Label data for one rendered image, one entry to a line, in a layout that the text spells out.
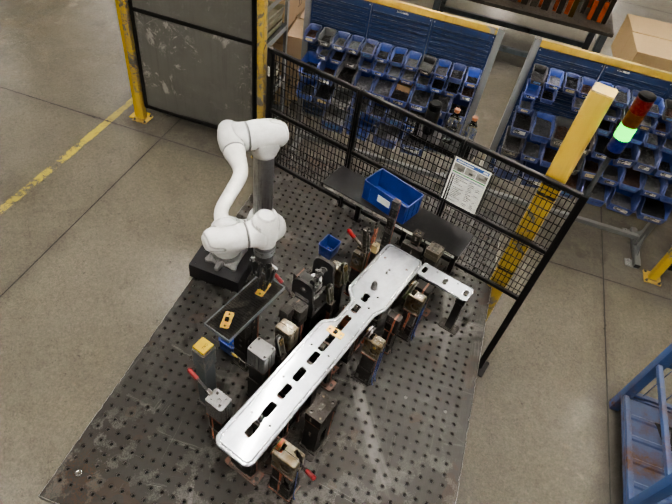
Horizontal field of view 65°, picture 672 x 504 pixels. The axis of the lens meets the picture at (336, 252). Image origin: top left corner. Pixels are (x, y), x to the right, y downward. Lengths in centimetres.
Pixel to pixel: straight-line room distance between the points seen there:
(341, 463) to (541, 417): 167
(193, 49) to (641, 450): 424
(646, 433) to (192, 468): 269
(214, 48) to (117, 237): 167
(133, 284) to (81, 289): 33
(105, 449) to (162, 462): 25
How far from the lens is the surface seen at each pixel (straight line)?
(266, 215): 204
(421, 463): 259
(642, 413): 397
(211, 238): 203
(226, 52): 458
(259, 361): 227
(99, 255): 420
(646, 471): 377
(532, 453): 365
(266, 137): 245
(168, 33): 480
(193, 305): 292
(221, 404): 220
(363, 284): 266
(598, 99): 255
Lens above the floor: 303
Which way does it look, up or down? 47 degrees down
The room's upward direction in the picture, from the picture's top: 10 degrees clockwise
